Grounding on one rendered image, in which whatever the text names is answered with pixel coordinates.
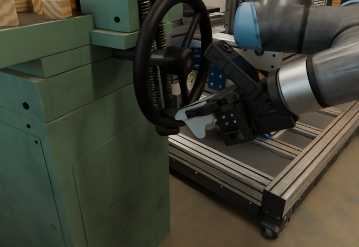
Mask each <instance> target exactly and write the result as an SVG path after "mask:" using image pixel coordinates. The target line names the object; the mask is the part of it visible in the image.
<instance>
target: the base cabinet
mask: <svg viewBox="0 0 359 247"><path fill-rule="evenodd" d="M169 232H170V194H169V138H168V136H160V135H158V133H157V131H156V128H155V125H154V124H152V123H150V122H149V121H148V120H147V119H146V118H145V116H144V115H143V113H142V112H141V110H140V108H139V106H138V103H137V100H136V96H135V91H134V84H133V83H130V84H128V85H126V86H124V87H122V88H120V89H118V90H116V91H114V92H112V93H110V94H107V95H105V96H103V97H101V98H99V99H97V100H95V101H93V102H91V103H88V104H86V105H84V106H82V107H80V108H78V109H76V110H74V111H72V112H70V113H67V114H65V115H63V116H61V117H59V118H56V119H54V120H52V121H50V122H48V123H43V122H40V121H37V120H35V119H32V118H30V117H27V116H25V115H22V114H19V113H16V112H14V111H11V110H9V109H6V108H4V107H1V106H0V247H158V246H159V245H160V243H161V242H162V241H163V240H164V238H165V237H166V236H167V235H168V233H169Z"/></svg>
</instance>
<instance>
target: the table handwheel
mask: <svg viewBox="0 0 359 247"><path fill-rule="evenodd" d="M178 3H185V4H187V5H189V6H190V7H191V8H192V9H193V11H194V16H193V18H192V21H191V23H190V27H189V29H188V31H187V34H186V36H185V38H184V40H183V42H182V45H181V47H176V46H171V47H169V48H168V49H167V51H166V50H159V49H155V51H154V52H153V54H152V55H151V58H150V54H151V49H152V44H153V40H154V37H155V34H156V32H157V29H158V27H159V25H160V23H161V21H162V19H163V18H164V16H165V15H166V13H167V12H168V11H169V10H170V9H171V8H172V7H173V6H174V5H176V4H178ZM198 24H199V28H200V35H201V54H200V63H199V68H198V73H197V77H196V80H195V82H194V85H193V87H192V90H191V92H190V94H189V95H188V90H187V86H186V76H188V75H189V74H190V73H191V72H192V70H193V67H194V61H195V59H194V54H193V52H192V50H191V49H189V46H190V44H191V41H192V38H193V35H194V32H195V31H196V28H197V25H198ZM212 42H213V36H212V26H211V22H210V17H209V14H208V11H207V8H206V6H205V4H204V2H203V1H202V0H156V1H155V2H154V4H153V5H152V6H151V8H150V9H149V11H148V13H147V15H146V16H145V19H144V21H143V23H142V26H141V28H140V31H139V34H138V37H137V41H136V46H135V47H132V48H129V49H126V50H122V49H116V48H112V55H113V57H114V58H119V59H124V60H130V61H133V71H132V72H133V84H134V91H135V96H136V100H137V103H138V106H139V108H140V110H141V112H142V113H143V115H144V116H145V118H146V119H147V120H148V121H149V122H150V123H152V124H154V125H155V126H158V127H162V128H168V127H173V126H176V125H178V124H179V123H178V122H175V121H172V120H170V119H168V118H166V117H164V116H162V115H161V113H160V112H159V111H158V110H157V108H156V107H155V105H154V103H153V100H152V97H151V93H150V87H149V67H152V66H161V67H164V69H165V71H166V73H168V74H172V75H177V77H178V81H179V86H180V90H181V96H182V103H183V105H182V106H181V107H180V108H179V109H178V110H180V109H181V108H183V107H185V106H187V105H189V104H192V103H194V102H196V101H198V100H199V99H200V97H201V95H202V92H203V90H204V88H205V85H206V82H207V78H208V74H209V70H210V64H211V62H210V61H209V60H208V59H207V58H206V57H205V56H204V52H205V51H206V49H207V48H208V46H209V45H210V44H211V43H212Z"/></svg>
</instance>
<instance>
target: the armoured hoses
mask: <svg viewBox="0 0 359 247"><path fill-rule="evenodd" d="M138 1H139V2H138V4H139V11H140V13H139V14H140V18H141V19H140V21H141V25H142V23H143V21H144V19H145V16H146V15H147V13H148V11H149V9H150V8H149V7H150V5H149V0H138ZM155 1H156V0H151V6H152V5H153V4H154V2H155ZM164 32H165V30H164V24H163V19H162V21H161V23H160V25H159V27H158V29H157V32H156V34H155V41H156V47H157V49H159V50H166V51H167V49H166V48H167V47H166V41H165V40H166V39H165V37H166V36H165V33H164ZM154 47H155V45H154V42H153V44H152V49H151V54H150V58H151V55H152V54H153V52H154V51H155V48H154ZM159 68H160V69H159V71H160V76H161V77H160V79H161V84H162V85H161V86H162V91H163V92H162V93H163V100H164V105H165V108H166V109H174V102H173V96H172V94H173V93H172V88H171V80H170V79H171V78H170V74H168V73H166V71H165V69H164V67H161V66H159ZM149 85H150V93H151V97H152V100H153V103H154V105H155V107H156V108H157V110H158V111H159V112H160V113H161V110H162V102H161V101H162V100H161V92H160V85H159V77H158V69H157V66H152V67H149ZM185 125H186V123H184V124H182V123H179V124H178V125H176V126H173V127H168V128H162V127H158V126H155V128H156V131H157V133H158V135H160V136H169V135H177V134H179V133H180V128H179V127H182V126H185Z"/></svg>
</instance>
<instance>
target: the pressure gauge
mask: <svg viewBox="0 0 359 247"><path fill-rule="evenodd" d="M193 76H194V77H193ZM195 80H196V74H195V72H191V73H190V74H189V75H188V76H186V86H187V90H188V91H191V90H192V87H193V85H194V82H195ZM191 81H192V82H191Z"/></svg>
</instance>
